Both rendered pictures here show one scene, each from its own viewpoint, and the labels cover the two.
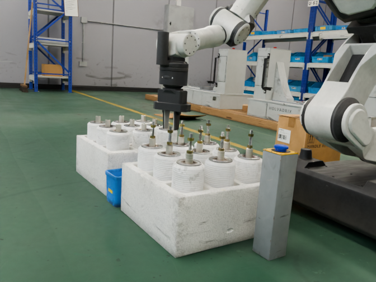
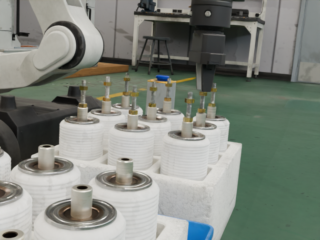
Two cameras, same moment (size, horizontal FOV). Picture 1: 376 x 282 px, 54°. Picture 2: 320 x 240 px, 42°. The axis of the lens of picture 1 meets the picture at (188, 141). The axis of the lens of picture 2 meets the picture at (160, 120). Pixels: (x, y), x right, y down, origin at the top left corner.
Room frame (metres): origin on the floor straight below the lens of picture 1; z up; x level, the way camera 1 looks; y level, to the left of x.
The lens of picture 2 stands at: (1.81, 0.73, 0.44)
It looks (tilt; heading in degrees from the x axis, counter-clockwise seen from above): 11 degrees down; 232
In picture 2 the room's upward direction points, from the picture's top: 4 degrees clockwise
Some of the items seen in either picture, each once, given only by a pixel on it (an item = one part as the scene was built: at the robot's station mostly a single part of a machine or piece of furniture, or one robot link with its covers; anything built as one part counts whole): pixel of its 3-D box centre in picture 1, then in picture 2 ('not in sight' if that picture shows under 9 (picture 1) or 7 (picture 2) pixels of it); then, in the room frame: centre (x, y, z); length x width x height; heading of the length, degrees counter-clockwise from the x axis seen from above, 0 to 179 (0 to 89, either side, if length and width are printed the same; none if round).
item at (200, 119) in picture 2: (169, 150); (200, 120); (1.16, 0.06, 0.26); 0.02 x 0.02 x 0.03
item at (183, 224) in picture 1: (195, 196); (146, 184); (1.22, -0.04, 0.09); 0.39 x 0.39 x 0.18; 34
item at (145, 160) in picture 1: (150, 171); (182, 178); (1.25, 0.12, 0.16); 0.10 x 0.10 x 0.18
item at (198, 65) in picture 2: (177, 120); (201, 75); (1.15, 0.04, 0.36); 0.03 x 0.02 x 0.06; 154
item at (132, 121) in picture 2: (181, 141); (132, 121); (1.32, 0.02, 0.26); 0.02 x 0.02 x 0.03
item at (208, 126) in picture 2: (169, 154); (200, 125); (1.16, 0.06, 0.25); 0.08 x 0.08 x 0.01
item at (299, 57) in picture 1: (306, 57); not in sight; (7.12, -2.12, 0.90); 0.50 x 0.38 x 0.21; 121
